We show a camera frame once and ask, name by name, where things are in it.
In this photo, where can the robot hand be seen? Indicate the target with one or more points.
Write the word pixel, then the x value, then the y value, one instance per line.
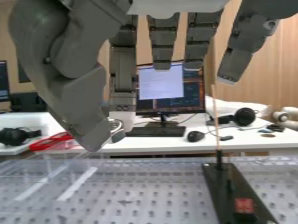
pixel 66 66

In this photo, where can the black case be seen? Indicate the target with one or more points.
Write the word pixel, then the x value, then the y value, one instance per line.
pixel 28 102

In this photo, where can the computer screen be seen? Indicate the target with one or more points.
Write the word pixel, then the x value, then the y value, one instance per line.
pixel 2 81
pixel 161 85

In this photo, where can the white desk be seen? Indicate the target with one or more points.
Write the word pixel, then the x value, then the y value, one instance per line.
pixel 177 145
pixel 26 120

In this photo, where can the red tray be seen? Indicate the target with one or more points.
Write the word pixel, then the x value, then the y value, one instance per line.
pixel 48 141

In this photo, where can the black headphones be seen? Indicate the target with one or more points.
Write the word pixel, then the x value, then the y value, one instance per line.
pixel 13 136
pixel 244 116

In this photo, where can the black keyboard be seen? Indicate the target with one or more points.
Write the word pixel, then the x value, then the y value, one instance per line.
pixel 154 131

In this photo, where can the black mouse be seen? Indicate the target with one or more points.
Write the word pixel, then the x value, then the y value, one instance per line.
pixel 195 136

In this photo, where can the thin stick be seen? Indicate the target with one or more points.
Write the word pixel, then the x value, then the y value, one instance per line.
pixel 215 126

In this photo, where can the clear box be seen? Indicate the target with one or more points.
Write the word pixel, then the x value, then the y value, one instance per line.
pixel 133 186

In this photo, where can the small white jointed device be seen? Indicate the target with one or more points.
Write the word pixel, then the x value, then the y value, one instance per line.
pixel 286 118

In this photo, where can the black plate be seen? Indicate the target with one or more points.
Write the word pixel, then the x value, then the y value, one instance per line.
pixel 230 190

